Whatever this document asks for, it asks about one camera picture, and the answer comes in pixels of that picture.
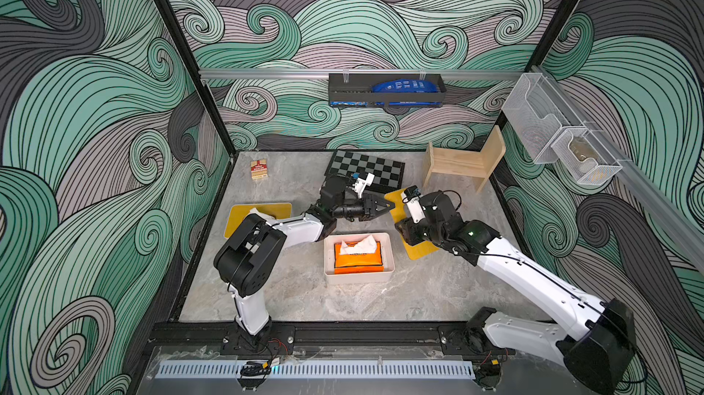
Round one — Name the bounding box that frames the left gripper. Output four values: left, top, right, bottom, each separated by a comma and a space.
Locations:
330, 196, 393, 223

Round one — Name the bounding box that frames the yellow bamboo lid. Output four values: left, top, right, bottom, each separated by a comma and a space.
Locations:
384, 189, 439, 261
224, 202, 293, 239

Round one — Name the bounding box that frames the orange tissue pack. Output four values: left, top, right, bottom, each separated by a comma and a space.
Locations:
249, 207, 275, 220
334, 236, 384, 274

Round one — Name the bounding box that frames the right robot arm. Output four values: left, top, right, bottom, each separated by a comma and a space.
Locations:
395, 186, 637, 394

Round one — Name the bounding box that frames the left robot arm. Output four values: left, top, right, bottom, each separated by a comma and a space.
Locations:
214, 175, 395, 343

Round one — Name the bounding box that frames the small red card box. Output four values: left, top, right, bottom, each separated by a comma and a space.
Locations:
250, 159, 269, 180

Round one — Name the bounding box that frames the black chessboard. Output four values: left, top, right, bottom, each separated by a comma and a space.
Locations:
326, 149, 405, 193

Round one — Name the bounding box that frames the small wooden chair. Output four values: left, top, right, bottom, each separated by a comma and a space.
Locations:
423, 126, 506, 193

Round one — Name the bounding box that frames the blue object in basket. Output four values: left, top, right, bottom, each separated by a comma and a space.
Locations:
371, 79, 438, 94

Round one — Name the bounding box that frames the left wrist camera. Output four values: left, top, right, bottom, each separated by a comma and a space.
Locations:
352, 173, 375, 199

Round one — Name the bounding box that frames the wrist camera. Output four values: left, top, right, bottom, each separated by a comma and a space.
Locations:
401, 185, 425, 224
352, 173, 375, 199

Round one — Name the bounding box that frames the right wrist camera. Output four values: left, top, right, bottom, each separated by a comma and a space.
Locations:
401, 185, 425, 224

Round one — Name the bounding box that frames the black wall shelf basket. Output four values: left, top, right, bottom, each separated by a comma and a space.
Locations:
328, 74, 447, 107

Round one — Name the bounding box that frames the clear plastic wall bin large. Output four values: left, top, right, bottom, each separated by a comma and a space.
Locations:
502, 73, 568, 164

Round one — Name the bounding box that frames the clear plastic wall bin small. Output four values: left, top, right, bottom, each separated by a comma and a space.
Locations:
551, 127, 623, 186

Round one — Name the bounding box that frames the aluminium wall rail back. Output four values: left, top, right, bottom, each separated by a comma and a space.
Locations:
199, 67, 523, 81

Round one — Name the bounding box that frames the aluminium wall rail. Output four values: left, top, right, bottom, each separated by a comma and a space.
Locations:
199, 67, 523, 81
531, 65, 703, 273

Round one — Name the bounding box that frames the aluminium wall rail right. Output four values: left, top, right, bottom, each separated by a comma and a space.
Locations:
531, 65, 703, 273

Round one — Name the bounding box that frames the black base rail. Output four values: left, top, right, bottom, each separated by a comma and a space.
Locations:
148, 321, 486, 348

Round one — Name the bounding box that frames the white slotted cable duct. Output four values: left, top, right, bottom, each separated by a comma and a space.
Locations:
155, 359, 475, 380

